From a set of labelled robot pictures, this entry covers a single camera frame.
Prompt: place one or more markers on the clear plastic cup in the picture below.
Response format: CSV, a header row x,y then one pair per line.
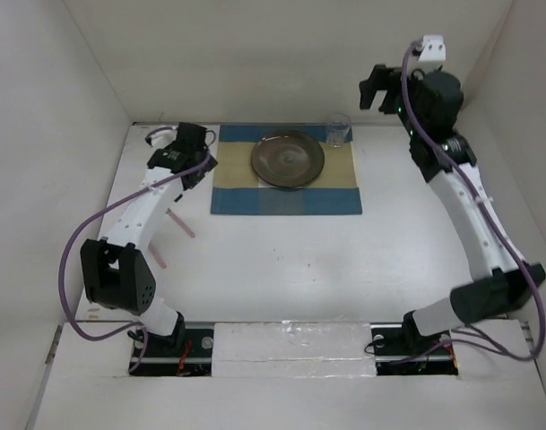
x,y
337,127

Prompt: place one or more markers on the pink handled fork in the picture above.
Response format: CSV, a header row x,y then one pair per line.
x,y
156,255

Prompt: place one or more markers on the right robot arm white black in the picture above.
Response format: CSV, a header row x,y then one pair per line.
x,y
436,318

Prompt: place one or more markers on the aluminium rail right side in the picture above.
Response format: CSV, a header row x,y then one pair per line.
x,y
502,280

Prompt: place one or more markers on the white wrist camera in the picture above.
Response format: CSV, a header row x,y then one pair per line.
x,y
160,137
430,49

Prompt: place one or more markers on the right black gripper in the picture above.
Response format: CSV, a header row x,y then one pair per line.
x,y
379,80

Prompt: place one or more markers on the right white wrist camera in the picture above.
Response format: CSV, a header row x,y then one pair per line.
x,y
430,49

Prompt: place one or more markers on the dark olive round plate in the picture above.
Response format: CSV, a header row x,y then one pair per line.
x,y
288,159

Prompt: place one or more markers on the pink handled knife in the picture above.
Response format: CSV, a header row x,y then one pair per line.
x,y
180,223

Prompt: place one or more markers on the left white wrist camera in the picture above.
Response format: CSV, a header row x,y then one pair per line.
x,y
160,137

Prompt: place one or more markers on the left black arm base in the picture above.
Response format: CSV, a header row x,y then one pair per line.
x,y
192,359

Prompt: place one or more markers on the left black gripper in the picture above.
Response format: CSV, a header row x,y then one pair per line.
x,y
204,171

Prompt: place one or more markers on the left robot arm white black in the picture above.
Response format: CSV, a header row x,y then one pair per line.
x,y
115,272

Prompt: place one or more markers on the blue beige cloth placemat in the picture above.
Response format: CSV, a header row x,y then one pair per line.
x,y
238,190

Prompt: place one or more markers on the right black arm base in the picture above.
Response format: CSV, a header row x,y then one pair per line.
x,y
395,356

